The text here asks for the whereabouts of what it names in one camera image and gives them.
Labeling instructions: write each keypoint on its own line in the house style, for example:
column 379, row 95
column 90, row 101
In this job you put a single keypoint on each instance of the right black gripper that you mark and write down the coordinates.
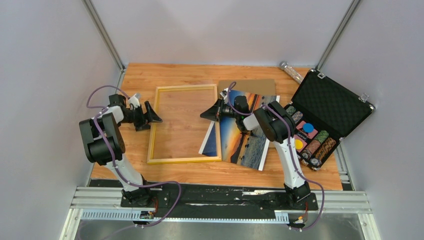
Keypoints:
column 215, row 112

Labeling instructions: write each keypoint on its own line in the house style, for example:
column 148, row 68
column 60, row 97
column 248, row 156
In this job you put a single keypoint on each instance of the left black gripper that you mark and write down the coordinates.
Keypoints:
column 152, row 116

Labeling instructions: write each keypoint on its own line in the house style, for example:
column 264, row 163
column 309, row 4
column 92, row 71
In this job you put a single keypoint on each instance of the clear acrylic sheet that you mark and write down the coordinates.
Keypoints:
column 184, row 122

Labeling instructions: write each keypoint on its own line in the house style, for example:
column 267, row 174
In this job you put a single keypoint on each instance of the yellow wooden picture frame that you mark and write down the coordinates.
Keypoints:
column 184, row 160

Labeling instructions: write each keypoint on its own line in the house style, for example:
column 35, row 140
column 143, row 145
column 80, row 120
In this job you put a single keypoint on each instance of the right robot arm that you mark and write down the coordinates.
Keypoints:
column 279, row 128

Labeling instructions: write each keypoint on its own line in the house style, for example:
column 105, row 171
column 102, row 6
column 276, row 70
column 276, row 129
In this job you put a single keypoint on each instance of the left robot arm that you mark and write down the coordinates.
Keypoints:
column 104, row 145

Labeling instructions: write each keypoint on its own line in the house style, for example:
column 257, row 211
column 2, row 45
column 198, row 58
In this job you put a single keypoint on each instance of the sunset landscape photo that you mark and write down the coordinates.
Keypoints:
column 252, row 150

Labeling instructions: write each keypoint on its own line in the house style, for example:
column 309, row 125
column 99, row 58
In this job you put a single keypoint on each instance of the brown cardboard backing board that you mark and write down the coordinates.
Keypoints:
column 229, row 132

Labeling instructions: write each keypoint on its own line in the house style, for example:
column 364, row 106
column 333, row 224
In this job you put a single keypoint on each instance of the yellow round chip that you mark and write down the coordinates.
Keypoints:
column 299, row 144

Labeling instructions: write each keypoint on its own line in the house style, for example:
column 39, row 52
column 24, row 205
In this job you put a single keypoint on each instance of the blue round chip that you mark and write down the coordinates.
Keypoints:
column 308, row 128

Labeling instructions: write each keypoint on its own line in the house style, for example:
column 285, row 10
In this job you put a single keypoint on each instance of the black aluminium chip case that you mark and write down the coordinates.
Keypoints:
column 332, row 109

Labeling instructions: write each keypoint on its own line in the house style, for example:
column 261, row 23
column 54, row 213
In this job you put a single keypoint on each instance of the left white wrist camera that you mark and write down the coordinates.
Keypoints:
column 134, row 102

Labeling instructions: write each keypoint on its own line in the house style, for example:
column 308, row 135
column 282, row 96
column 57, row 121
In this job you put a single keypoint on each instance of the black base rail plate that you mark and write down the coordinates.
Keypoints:
column 106, row 199

